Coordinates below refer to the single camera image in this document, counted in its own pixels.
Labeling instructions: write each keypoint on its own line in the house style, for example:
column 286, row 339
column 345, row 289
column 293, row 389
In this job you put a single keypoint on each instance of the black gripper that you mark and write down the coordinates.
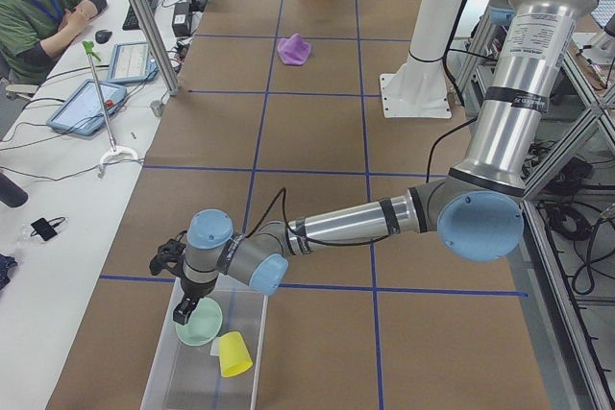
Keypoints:
column 194, row 293

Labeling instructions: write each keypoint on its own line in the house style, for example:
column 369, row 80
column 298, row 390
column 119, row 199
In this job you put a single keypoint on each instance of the mint green bowl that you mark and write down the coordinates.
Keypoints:
column 203, row 325

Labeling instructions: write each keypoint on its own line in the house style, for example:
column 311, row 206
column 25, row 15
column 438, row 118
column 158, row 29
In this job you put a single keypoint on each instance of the purple microfiber cloth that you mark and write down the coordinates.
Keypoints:
column 294, row 50

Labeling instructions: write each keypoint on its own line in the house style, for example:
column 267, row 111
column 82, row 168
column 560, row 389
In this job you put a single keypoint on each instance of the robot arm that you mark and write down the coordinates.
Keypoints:
column 474, row 210

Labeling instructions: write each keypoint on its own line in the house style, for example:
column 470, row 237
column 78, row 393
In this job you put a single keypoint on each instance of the yellow plastic cup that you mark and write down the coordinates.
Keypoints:
column 234, row 357

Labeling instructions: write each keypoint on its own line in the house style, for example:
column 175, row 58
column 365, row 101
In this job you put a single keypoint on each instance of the black power adapter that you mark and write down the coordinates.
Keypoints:
column 182, row 19

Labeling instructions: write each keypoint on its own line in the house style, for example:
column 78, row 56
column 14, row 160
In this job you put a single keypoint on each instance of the blue teach pendant far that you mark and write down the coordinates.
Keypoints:
column 131, row 63

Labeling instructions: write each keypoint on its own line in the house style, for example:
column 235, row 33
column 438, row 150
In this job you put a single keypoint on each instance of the blue teach pendant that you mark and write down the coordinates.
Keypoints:
column 82, row 114
column 131, row 63

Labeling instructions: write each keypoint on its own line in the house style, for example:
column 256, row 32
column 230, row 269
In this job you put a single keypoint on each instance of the black computer mouse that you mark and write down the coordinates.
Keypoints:
column 102, row 36

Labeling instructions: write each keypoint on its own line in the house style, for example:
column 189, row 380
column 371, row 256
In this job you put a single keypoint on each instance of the black water bottle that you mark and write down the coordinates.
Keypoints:
column 11, row 194

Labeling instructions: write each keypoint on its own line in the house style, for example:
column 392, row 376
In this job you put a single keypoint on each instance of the reach grabber tool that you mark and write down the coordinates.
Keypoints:
column 115, row 151

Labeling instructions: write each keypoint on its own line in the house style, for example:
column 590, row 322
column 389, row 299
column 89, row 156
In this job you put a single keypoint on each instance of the blue teach pendant near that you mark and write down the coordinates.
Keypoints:
column 82, row 114

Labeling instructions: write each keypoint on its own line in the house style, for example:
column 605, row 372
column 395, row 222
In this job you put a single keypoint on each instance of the seated person green shirt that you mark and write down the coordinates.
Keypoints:
column 35, row 33

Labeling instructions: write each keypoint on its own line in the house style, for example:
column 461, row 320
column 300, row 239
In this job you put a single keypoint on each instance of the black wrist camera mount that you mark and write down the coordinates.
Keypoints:
column 169, row 257

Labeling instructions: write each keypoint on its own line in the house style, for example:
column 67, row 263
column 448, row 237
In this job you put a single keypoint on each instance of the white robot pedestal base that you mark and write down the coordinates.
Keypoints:
column 418, row 89

